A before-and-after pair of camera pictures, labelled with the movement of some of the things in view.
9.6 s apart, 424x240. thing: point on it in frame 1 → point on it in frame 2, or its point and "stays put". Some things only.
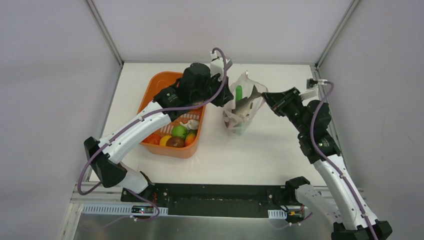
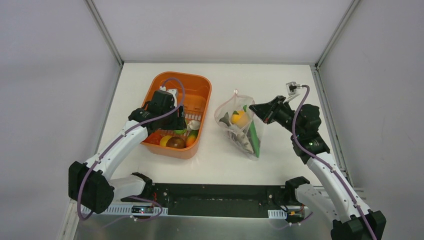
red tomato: [153, 138] stays put
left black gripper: [222, 91] → [179, 120]
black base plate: [212, 200] stays put
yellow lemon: [164, 139] stays put
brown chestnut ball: [175, 141] stays put
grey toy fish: [244, 104] → [237, 134]
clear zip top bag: [246, 97] → [244, 126]
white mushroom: [192, 124] stays put
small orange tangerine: [190, 138] stays put
